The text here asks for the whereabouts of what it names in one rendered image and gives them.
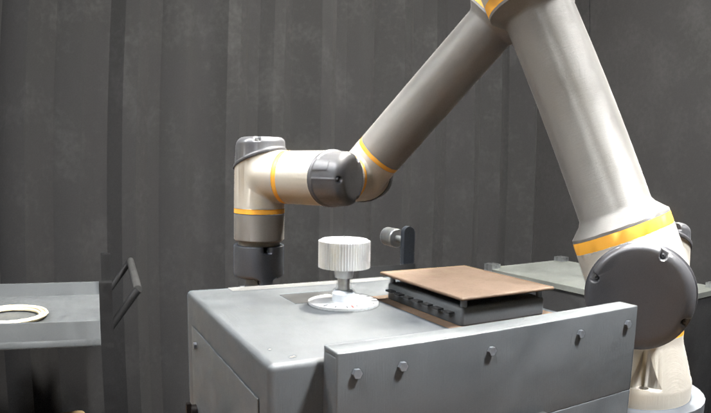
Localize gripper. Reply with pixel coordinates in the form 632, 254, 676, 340
233, 243, 285, 286

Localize dark grey slotted rack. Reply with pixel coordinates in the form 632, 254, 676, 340
386, 285, 545, 327

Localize grey metal machine body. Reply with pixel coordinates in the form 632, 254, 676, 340
187, 277, 638, 413

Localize silver knurled knob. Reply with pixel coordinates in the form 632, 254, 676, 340
318, 235, 372, 293

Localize white dial disc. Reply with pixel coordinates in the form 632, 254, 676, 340
307, 289, 381, 313

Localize dark grey lever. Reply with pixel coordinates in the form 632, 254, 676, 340
380, 225, 416, 268

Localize brown flat plate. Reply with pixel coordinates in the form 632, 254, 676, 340
381, 265, 555, 302

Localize grey utility cart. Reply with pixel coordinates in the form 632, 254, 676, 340
0, 252, 143, 413

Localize white tape ring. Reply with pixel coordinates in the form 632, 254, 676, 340
0, 304, 50, 325

